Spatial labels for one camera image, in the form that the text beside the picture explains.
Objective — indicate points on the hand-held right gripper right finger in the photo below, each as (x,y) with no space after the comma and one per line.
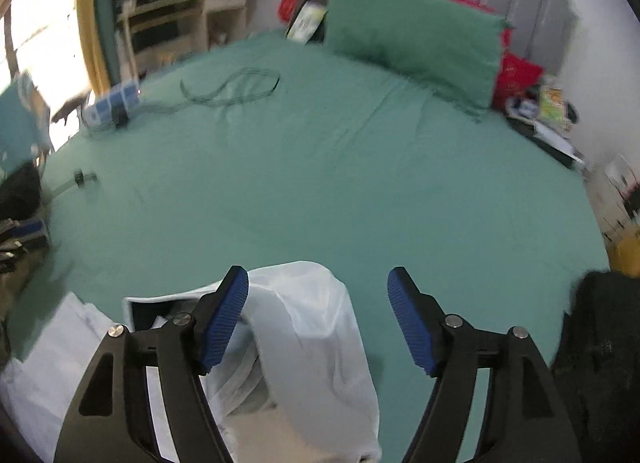
(407,318)

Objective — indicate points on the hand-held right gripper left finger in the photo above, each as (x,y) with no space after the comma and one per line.
(222,323)

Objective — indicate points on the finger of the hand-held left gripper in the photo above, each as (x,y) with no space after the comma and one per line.
(30,229)

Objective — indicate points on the white garment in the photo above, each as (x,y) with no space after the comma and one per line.
(310,338)

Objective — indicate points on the black cloth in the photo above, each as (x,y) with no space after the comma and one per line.
(20,188)

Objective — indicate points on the teal cloth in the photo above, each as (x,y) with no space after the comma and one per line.
(17,118)

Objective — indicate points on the blue white power strip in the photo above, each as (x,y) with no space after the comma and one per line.
(110,103)

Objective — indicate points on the bed with green sheet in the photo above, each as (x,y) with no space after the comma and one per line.
(325,168)

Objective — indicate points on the black clothing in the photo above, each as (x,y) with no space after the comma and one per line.
(600,353)

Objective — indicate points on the yellow curtain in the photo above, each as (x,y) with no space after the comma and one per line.
(90,43)

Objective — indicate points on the bright window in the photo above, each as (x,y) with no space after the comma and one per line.
(45,18)

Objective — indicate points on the teal curtain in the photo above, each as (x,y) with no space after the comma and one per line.
(107,18)

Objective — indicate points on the white bedside cabinet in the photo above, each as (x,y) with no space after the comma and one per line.
(615,193)

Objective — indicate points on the bedside clutter pile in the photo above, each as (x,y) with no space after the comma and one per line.
(550,108)

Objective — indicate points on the red embroidered cushion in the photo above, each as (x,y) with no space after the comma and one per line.
(517,75)

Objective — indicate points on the green pillow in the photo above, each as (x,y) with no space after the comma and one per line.
(415,28)

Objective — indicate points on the light wooden desk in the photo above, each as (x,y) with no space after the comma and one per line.
(220,3)

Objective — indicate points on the tissue box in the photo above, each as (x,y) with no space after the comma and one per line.
(306,20)

